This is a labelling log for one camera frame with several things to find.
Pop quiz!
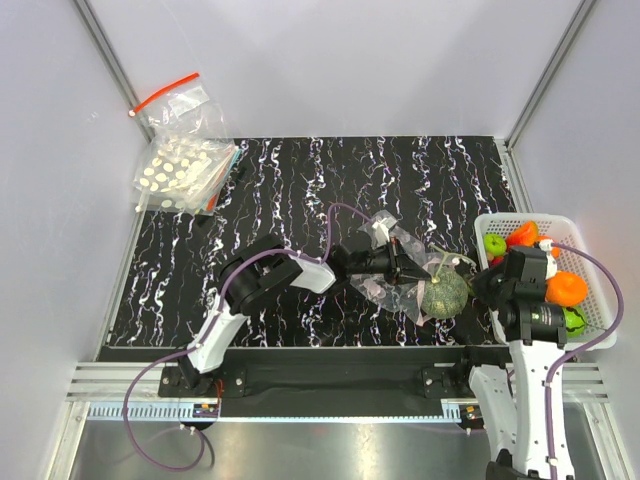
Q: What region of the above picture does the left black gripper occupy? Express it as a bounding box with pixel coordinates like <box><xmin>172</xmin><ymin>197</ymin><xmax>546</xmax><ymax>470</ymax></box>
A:
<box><xmin>348</xmin><ymin>238</ymin><xmax>430</xmax><ymax>287</ymax></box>

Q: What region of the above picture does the pink zipper clear bag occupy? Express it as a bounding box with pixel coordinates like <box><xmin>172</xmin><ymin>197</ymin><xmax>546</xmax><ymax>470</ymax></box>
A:
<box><xmin>349</xmin><ymin>210</ymin><xmax>442</xmax><ymax>326</ymax></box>

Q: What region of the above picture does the green netted melon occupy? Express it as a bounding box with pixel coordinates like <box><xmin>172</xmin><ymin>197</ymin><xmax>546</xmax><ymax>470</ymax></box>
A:
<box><xmin>418</xmin><ymin>243</ymin><xmax>477</xmax><ymax>320</ymax></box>

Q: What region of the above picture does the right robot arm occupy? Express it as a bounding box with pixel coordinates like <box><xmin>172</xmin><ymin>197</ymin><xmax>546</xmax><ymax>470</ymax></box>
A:
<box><xmin>453</xmin><ymin>246</ymin><xmax>576</xmax><ymax>479</ymax></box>

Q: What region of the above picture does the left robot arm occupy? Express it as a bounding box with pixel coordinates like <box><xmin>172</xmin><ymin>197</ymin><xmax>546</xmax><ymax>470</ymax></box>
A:
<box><xmin>177</xmin><ymin>234</ymin><xmax>431</xmax><ymax>396</ymax></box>

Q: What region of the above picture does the dotted clear bag stack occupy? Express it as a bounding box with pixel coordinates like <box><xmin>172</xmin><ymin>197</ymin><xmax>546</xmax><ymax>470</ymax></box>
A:
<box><xmin>133</xmin><ymin>134</ymin><xmax>240</xmax><ymax>214</ymax></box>

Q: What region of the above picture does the red zipper clear bag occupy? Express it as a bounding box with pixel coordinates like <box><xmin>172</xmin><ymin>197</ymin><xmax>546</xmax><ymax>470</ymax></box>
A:
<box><xmin>129</xmin><ymin>72</ymin><xmax>228</xmax><ymax>139</ymax></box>

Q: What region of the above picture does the green apple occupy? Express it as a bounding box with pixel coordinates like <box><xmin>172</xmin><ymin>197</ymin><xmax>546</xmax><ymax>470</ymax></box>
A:
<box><xmin>483</xmin><ymin>233</ymin><xmax>507</xmax><ymax>257</ymax></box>

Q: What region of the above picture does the red orange mango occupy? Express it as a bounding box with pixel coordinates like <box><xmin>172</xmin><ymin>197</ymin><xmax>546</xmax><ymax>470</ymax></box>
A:
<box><xmin>506</xmin><ymin>221</ymin><xmax>539</xmax><ymax>249</ymax></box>

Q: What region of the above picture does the orange fruit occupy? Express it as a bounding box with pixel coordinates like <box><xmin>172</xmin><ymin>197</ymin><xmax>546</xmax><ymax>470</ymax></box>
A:
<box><xmin>546</xmin><ymin>271</ymin><xmax>589</xmax><ymax>307</ymax></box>

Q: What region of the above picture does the green watermelon toy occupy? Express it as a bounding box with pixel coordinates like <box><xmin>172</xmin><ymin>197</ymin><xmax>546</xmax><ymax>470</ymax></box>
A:
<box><xmin>563</xmin><ymin>305</ymin><xmax>587</xmax><ymax>337</ymax></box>

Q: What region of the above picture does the white plastic basket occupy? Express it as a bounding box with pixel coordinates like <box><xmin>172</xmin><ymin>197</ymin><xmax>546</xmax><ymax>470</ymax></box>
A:
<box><xmin>474</xmin><ymin>212</ymin><xmax>615</xmax><ymax>349</ymax></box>

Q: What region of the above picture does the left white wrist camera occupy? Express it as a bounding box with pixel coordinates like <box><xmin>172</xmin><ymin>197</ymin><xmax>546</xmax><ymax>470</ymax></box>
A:
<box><xmin>371</xmin><ymin>216</ymin><xmax>397</xmax><ymax>248</ymax></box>

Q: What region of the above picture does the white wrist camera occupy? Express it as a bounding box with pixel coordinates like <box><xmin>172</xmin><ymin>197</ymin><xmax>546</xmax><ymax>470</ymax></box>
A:
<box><xmin>371</xmin><ymin>216</ymin><xmax>397</xmax><ymax>248</ymax></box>
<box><xmin>536</xmin><ymin>236</ymin><xmax>559</xmax><ymax>280</ymax></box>

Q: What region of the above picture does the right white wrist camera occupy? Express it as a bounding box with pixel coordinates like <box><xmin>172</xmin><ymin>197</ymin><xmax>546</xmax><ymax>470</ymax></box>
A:
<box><xmin>536</xmin><ymin>236</ymin><xmax>559</xmax><ymax>280</ymax></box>

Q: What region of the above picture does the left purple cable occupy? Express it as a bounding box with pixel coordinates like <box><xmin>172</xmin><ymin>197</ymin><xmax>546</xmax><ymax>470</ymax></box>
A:
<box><xmin>122</xmin><ymin>202</ymin><xmax>381</xmax><ymax>472</ymax></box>

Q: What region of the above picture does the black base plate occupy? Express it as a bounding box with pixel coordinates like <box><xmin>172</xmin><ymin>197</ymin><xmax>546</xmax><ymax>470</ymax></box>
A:
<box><xmin>158</xmin><ymin>346</ymin><xmax>473</xmax><ymax>421</ymax></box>

